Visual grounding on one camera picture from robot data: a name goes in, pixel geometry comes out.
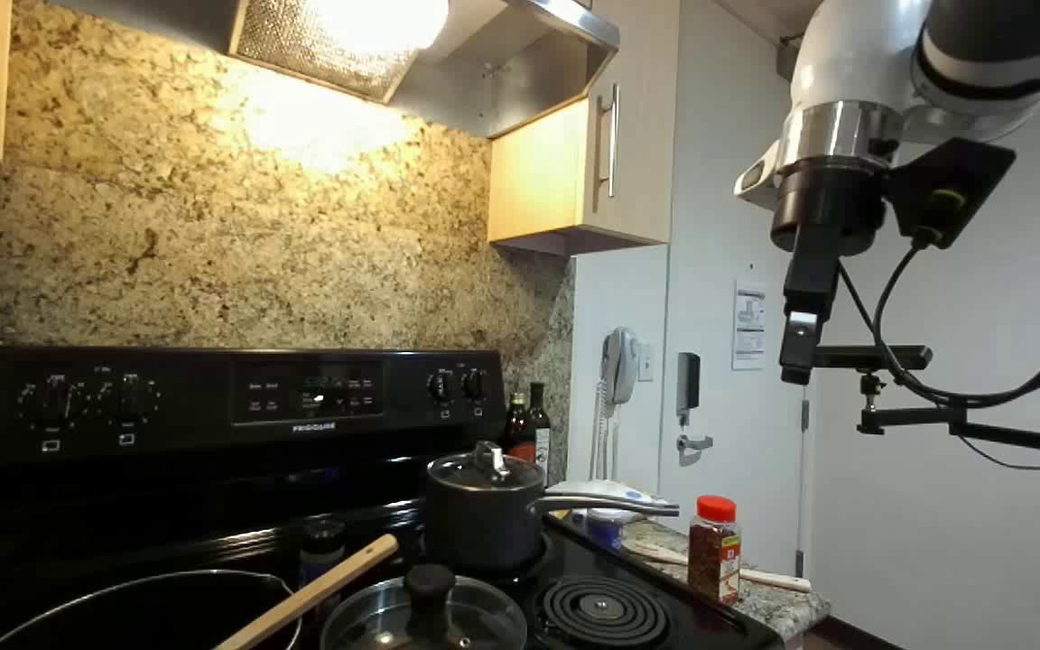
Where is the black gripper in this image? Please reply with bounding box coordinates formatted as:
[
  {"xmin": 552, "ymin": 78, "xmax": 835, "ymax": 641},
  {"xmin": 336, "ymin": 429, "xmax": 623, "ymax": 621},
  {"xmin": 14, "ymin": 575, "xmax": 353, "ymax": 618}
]
[{"xmin": 771, "ymin": 160, "xmax": 891, "ymax": 388}]

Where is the blue jar with white lid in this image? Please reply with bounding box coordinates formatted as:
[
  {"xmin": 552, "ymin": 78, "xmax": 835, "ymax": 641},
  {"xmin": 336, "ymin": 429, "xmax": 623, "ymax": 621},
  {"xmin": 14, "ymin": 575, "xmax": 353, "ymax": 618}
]
[{"xmin": 579, "ymin": 507, "xmax": 636, "ymax": 548}]

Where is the glass lid with black knob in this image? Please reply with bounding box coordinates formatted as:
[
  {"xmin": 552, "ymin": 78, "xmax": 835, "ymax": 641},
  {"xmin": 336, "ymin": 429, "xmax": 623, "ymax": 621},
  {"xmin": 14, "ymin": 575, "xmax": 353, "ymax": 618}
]
[{"xmin": 317, "ymin": 560, "xmax": 534, "ymax": 650}]

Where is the black electric stove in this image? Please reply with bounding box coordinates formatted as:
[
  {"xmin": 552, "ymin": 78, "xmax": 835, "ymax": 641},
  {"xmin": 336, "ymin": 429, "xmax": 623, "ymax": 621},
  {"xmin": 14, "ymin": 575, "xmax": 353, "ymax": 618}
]
[{"xmin": 0, "ymin": 341, "xmax": 789, "ymax": 650}]

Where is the paper notice on door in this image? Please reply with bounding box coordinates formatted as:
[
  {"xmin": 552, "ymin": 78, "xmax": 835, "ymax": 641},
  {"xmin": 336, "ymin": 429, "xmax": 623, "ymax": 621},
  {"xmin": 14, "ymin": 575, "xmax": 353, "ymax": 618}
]
[{"xmin": 730, "ymin": 282, "xmax": 773, "ymax": 375}]

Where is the white door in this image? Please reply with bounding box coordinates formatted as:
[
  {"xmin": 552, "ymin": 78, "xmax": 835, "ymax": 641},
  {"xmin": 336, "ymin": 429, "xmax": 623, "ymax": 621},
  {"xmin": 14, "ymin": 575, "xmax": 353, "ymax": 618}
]
[{"xmin": 661, "ymin": 0, "xmax": 816, "ymax": 577}]

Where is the grey door closer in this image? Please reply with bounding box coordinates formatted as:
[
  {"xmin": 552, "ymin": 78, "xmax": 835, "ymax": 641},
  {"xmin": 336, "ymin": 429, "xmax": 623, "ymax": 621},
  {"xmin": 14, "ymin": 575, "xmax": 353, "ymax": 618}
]
[{"xmin": 773, "ymin": 32, "xmax": 810, "ymax": 83}]

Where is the red capped spice jar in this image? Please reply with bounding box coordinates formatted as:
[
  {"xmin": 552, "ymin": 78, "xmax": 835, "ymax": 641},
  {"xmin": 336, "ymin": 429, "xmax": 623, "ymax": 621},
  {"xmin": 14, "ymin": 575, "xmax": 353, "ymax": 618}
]
[{"xmin": 685, "ymin": 492, "xmax": 747, "ymax": 605}]

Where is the tall dark bottle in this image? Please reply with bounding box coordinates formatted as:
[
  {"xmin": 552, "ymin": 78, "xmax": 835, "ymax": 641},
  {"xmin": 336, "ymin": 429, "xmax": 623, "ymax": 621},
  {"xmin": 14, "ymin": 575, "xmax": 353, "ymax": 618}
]
[{"xmin": 529, "ymin": 379, "xmax": 558, "ymax": 482}]

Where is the dark bottle with red label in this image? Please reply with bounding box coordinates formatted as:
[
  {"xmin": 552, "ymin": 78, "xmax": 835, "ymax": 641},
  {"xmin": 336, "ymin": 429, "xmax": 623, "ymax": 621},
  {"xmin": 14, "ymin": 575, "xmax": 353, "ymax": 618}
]
[{"xmin": 497, "ymin": 388, "xmax": 540, "ymax": 469}]

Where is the steel range hood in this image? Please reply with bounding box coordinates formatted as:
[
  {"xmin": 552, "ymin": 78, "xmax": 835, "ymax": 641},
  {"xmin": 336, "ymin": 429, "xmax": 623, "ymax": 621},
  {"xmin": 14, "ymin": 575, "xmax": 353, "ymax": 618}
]
[{"xmin": 55, "ymin": 0, "xmax": 623, "ymax": 140}]

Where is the black coil burner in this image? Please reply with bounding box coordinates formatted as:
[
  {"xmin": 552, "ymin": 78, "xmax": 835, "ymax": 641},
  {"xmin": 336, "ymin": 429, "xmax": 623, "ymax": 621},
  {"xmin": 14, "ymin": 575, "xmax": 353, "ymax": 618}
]
[{"xmin": 540, "ymin": 575, "xmax": 673, "ymax": 650}]

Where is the dark jar with blue label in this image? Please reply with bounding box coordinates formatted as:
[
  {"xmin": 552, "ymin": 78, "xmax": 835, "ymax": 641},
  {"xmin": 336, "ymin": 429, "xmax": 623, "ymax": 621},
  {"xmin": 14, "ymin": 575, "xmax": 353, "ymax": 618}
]
[{"xmin": 295, "ymin": 512, "xmax": 351, "ymax": 587}]

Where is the wooden spoon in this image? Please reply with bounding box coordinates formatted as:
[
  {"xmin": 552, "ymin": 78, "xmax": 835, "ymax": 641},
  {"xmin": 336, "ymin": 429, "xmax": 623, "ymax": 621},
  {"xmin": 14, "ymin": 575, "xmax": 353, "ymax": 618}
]
[{"xmin": 213, "ymin": 529, "xmax": 404, "ymax": 650}]

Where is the large dark pan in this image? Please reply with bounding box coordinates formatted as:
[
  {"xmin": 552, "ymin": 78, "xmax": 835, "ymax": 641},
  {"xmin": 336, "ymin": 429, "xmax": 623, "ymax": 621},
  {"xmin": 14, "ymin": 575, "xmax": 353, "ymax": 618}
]
[{"xmin": 0, "ymin": 566, "xmax": 308, "ymax": 650}]

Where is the black stereo camera bar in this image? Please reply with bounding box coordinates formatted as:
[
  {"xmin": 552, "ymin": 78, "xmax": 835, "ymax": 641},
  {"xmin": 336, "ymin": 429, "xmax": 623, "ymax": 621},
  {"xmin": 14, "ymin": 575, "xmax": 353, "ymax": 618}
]
[{"xmin": 813, "ymin": 341, "xmax": 937, "ymax": 373}]

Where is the black wall box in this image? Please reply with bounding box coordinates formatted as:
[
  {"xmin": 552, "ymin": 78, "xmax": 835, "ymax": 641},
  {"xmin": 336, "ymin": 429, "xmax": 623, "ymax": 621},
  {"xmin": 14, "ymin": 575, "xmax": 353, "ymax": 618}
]
[{"xmin": 677, "ymin": 349, "xmax": 703, "ymax": 414}]

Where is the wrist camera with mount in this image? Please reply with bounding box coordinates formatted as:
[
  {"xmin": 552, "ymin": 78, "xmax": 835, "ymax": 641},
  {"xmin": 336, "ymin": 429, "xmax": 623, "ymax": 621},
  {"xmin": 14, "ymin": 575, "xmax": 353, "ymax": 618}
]
[{"xmin": 884, "ymin": 132, "xmax": 1019, "ymax": 253}]

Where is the silver door handle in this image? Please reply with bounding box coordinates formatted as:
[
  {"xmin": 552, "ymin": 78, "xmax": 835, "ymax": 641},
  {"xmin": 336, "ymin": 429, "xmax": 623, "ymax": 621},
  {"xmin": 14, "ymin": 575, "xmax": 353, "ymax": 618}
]
[{"xmin": 677, "ymin": 429, "xmax": 720, "ymax": 469}]

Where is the white wall phone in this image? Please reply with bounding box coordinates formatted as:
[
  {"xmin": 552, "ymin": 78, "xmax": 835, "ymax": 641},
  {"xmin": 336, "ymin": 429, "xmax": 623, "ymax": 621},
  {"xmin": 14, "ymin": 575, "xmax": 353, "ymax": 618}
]
[{"xmin": 596, "ymin": 326, "xmax": 647, "ymax": 482}]

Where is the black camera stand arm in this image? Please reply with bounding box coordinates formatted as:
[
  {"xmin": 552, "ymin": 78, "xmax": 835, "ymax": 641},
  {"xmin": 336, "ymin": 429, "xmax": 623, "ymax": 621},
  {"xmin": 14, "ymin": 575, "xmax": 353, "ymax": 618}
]
[{"xmin": 853, "ymin": 369, "xmax": 1040, "ymax": 462}]

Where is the black pot with silver handle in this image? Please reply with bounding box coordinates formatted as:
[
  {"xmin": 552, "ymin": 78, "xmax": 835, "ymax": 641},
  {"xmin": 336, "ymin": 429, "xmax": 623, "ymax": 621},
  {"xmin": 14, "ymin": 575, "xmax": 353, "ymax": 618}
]
[{"xmin": 424, "ymin": 462, "xmax": 684, "ymax": 577}]

